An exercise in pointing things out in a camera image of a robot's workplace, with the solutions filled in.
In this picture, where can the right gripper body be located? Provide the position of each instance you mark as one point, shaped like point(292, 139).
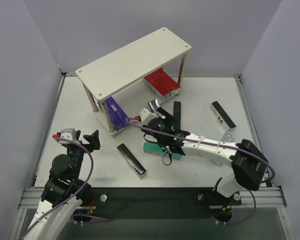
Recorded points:
point(163, 119)

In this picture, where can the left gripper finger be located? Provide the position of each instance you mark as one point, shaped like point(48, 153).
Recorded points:
point(93, 141)
point(77, 136)

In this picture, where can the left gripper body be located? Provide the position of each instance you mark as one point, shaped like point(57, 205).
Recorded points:
point(85, 142)

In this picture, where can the purple toothpaste box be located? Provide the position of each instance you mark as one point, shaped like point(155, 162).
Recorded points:
point(120, 113)
point(115, 120)

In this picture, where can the red silver toothpaste box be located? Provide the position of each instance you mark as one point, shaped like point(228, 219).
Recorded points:
point(156, 76)

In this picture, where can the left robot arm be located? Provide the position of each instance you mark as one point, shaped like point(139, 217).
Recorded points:
point(64, 191)

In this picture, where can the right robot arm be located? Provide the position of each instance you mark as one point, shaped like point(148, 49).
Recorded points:
point(246, 161)

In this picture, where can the white two-tier shelf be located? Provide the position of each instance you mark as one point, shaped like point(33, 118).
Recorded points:
point(127, 65)

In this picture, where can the black box under R&O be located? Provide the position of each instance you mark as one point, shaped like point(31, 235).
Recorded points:
point(177, 115)

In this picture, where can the teal toothpaste box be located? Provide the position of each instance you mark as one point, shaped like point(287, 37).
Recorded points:
point(155, 149)

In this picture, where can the black toothpaste box left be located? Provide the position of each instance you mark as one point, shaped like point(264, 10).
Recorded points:
point(132, 161)

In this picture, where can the black toothpaste box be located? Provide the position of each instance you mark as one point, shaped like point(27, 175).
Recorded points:
point(221, 115)
point(132, 161)

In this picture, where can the black toothpaste box right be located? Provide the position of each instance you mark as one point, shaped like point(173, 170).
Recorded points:
point(221, 115)

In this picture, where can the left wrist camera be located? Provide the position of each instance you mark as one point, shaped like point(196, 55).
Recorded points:
point(68, 134)

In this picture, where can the aluminium frame rail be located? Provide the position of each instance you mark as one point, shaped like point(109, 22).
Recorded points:
point(82, 167)

